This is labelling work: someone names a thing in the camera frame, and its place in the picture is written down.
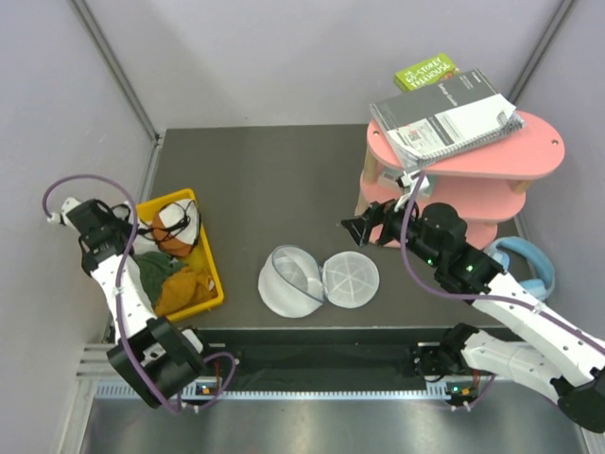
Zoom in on white garment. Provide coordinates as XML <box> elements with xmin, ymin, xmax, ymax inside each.
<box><xmin>131</xmin><ymin>228</ymin><xmax>159</xmax><ymax>255</ymax></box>

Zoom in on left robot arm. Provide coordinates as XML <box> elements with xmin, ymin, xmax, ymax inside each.
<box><xmin>66</xmin><ymin>199</ymin><xmax>215</xmax><ymax>408</ymax></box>

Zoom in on orange bra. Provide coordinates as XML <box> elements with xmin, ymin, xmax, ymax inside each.
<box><xmin>151</xmin><ymin>206</ymin><xmax>199</xmax><ymax>257</ymax></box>

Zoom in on pink three-tier shelf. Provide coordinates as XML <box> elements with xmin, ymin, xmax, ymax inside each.
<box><xmin>355</xmin><ymin>112</ymin><xmax>565</xmax><ymax>249</ymax></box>

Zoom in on white bra with black straps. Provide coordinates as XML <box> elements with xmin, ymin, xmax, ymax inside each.
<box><xmin>151</xmin><ymin>199</ymin><xmax>201</xmax><ymax>248</ymax></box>

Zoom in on light blue headphones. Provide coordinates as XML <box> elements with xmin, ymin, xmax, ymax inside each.
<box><xmin>484</xmin><ymin>236</ymin><xmax>556</xmax><ymax>302</ymax></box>

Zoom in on mustard yellow garment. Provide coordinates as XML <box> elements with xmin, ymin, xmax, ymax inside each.
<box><xmin>154</xmin><ymin>267</ymin><xmax>219</xmax><ymax>321</ymax></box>

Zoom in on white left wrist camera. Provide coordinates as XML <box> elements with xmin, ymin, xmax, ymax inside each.
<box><xmin>47</xmin><ymin>197</ymin><xmax>81</xmax><ymax>230</ymax></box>

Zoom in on grey spiral-bound manual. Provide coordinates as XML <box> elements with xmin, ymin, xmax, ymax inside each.
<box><xmin>370</xmin><ymin>68</ymin><xmax>526</xmax><ymax>171</ymax></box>

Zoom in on teal paperback book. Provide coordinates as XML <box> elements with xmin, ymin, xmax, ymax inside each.
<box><xmin>377</xmin><ymin>166</ymin><xmax>433</xmax><ymax>200</ymax></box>

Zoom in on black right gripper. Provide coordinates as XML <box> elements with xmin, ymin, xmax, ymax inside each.
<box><xmin>342</xmin><ymin>191</ymin><xmax>443</xmax><ymax>269</ymax></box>

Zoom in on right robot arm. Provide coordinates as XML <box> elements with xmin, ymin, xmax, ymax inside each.
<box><xmin>341</xmin><ymin>201</ymin><xmax>604</xmax><ymax>434</ymax></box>

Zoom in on green treehouse book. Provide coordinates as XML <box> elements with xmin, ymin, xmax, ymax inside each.
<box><xmin>393</xmin><ymin>53</ymin><xmax>460</xmax><ymax>92</ymax></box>

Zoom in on green garment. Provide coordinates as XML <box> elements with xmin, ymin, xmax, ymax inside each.
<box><xmin>132</xmin><ymin>252</ymin><xmax>185</xmax><ymax>306</ymax></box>

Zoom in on yellow plastic bin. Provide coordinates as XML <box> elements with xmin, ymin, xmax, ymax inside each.
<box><xmin>133</xmin><ymin>188</ymin><xmax>224</xmax><ymax>322</ymax></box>

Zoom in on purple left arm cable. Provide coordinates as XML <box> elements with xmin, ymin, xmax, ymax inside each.
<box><xmin>42</xmin><ymin>174</ymin><xmax>237</xmax><ymax>415</ymax></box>

